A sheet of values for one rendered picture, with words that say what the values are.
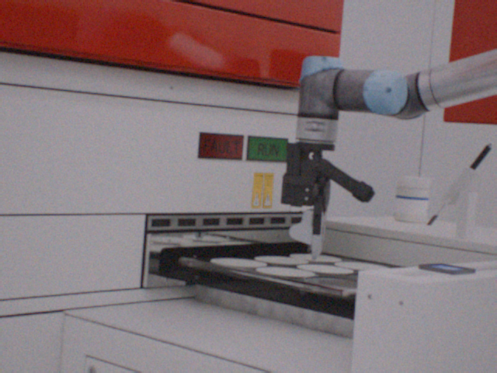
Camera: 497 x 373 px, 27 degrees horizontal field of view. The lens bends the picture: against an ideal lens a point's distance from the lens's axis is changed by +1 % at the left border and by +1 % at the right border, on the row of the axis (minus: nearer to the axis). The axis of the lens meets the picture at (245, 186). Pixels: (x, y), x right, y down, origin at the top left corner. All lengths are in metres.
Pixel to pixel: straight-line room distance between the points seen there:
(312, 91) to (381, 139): 3.05
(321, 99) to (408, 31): 3.20
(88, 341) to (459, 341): 0.59
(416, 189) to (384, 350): 0.90
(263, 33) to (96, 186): 0.44
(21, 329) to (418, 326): 0.65
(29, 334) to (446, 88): 0.82
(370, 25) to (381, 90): 3.00
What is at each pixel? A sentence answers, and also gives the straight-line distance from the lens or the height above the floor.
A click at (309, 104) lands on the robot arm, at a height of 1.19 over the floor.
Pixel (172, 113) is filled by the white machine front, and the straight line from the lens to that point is 1.79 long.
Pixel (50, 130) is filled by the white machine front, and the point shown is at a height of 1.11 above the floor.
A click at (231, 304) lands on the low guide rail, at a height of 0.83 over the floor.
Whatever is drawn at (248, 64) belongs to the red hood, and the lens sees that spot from 1.85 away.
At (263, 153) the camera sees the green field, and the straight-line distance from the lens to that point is 1.96.
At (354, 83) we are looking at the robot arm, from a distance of 1.78.
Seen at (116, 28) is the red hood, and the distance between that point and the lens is 1.64.
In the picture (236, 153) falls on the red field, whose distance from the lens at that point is 1.91.
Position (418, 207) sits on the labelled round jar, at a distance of 2.18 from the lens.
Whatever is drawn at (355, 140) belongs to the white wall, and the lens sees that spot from 4.69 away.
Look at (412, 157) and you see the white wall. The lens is 5.08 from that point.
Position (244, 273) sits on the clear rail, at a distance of 1.67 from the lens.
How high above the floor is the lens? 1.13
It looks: 3 degrees down
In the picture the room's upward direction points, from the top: 4 degrees clockwise
